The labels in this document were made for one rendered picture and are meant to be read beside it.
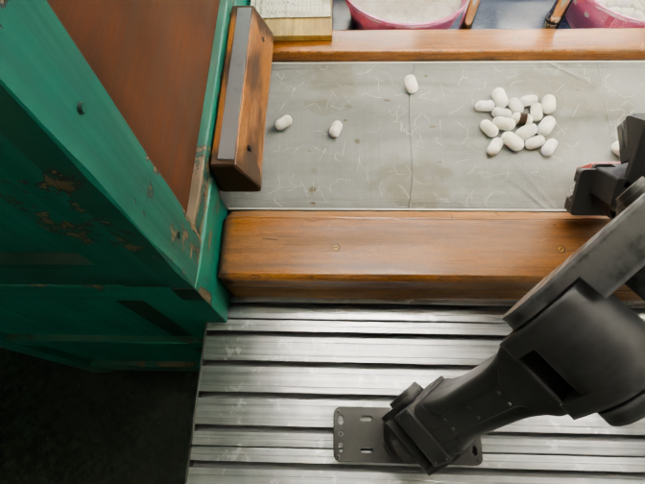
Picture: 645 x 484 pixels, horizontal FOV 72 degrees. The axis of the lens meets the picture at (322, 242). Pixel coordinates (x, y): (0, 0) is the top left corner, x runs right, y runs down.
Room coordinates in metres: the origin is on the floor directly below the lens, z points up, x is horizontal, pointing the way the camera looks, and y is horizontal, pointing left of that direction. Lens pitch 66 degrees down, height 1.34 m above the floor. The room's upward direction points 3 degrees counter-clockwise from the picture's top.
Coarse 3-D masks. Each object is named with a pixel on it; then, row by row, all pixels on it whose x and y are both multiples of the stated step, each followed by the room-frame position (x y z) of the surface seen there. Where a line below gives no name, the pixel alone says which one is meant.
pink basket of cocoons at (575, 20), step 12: (576, 0) 0.74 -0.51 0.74; (588, 0) 0.70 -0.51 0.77; (576, 12) 0.73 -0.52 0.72; (588, 12) 0.70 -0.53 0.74; (600, 12) 0.68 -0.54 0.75; (612, 12) 0.66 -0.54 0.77; (576, 24) 0.73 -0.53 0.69; (588, 24) 0.70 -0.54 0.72; (600, 24) 0.68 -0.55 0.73; (612, 24) 0.67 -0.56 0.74; (624, 24) 0.65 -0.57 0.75; (636, 24) 0.65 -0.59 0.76
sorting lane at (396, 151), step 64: (320, 64) 0.61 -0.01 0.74; (384, 64) 0.60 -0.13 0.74; (448, 64) 0.59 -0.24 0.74; (512, 64) 0.59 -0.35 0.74; (576, 64) 0.58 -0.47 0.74; (640, 64) 0.57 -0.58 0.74; (320, 128) 0.47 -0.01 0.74; (384, 128) 0.46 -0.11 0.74; (448, 128) 0.46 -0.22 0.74; (576, 128) 0.44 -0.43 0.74; (256, 192) 0.36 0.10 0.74; (320, 192) 0.35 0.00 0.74; (384, 192) 0.34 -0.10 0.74; (448, 192) 0.34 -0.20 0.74; (512, 192) 0.33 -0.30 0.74
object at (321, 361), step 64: (256, 320) 0.17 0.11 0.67; (320, 320) 0.17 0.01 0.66; (384, 320) 0.16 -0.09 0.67; (448, 320) 0.15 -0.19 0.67; (256, 384) 0.07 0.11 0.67; (320, 384) 0.07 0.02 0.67; (384, 384) 0.06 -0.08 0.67; (192, 448) -0.01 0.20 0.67; (256, 448) -0.01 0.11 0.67; (320, 448) -0.02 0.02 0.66; (512, 448) -0.03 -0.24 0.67; (576, 448) -0.03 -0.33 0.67; (640, 448) -0.04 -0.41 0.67
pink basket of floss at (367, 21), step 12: (348, 0) 0.73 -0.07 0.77; (360, 12) 0.71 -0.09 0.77; (456, 12) 0.69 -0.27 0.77; (360, 24) 0.73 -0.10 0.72; (372, 24) 0.70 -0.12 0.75; (384, 24) 0.67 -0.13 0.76; (396, 24) 0.67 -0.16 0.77; (408, 24) 0.66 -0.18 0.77; (420, 24) 0.66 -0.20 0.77; (432, 24) 0.66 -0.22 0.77; (444, 24) 0.69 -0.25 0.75
